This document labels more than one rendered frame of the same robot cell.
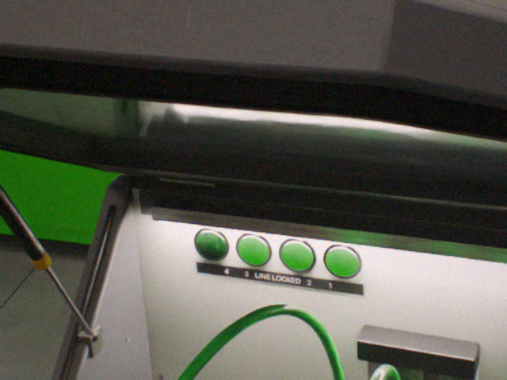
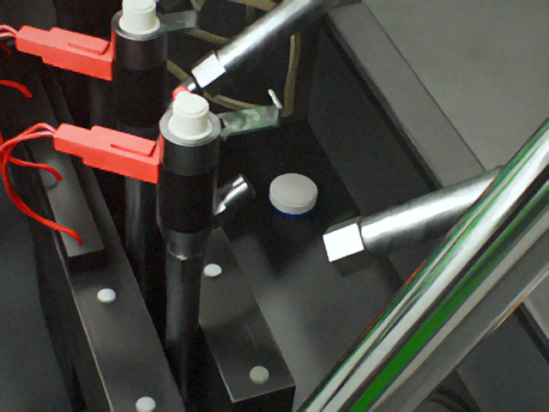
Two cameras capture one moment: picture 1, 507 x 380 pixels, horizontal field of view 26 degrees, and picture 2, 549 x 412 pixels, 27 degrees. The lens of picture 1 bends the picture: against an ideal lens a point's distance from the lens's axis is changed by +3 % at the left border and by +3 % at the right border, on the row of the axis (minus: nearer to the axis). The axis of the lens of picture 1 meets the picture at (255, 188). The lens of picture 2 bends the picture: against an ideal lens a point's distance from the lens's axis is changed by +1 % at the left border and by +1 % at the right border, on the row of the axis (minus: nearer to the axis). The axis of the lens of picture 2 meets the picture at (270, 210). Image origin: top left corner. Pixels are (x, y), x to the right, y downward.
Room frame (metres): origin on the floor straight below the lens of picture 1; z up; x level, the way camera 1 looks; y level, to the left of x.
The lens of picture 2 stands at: (1.18, 0.27, 1.48)
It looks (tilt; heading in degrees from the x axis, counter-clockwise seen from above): 45 degrees down; 223
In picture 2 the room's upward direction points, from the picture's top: 7 degrees clockwise
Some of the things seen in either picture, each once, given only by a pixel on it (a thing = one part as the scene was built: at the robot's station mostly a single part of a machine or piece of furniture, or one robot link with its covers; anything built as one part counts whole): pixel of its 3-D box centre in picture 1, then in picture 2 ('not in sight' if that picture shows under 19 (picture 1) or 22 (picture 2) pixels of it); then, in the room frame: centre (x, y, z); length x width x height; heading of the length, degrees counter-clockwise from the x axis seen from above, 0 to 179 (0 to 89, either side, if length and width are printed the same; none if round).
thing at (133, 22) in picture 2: not in sight; (138, 22); (0.90, -0.10, 1.14); 0.02 x 0.02 x 0.03
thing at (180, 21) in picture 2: not in sight; (165, 18); (0.89, -0.09, 1.14); 0.03 x 0.02 x 0.01; 159
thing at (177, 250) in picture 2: not in sight; (203, 269); (0.92, -0.02, 1.03); 0.05 x 0.03 x 0.21; 159
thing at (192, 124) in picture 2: not in sight; (189, 124); (0.93, -0.03, 1.14); 0.02 x 0.02 x 0.03
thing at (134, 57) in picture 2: not in sight; (159, 170); (0.89, -0.09, 1.03); 0.05 x 0.03 x 0.21; 159
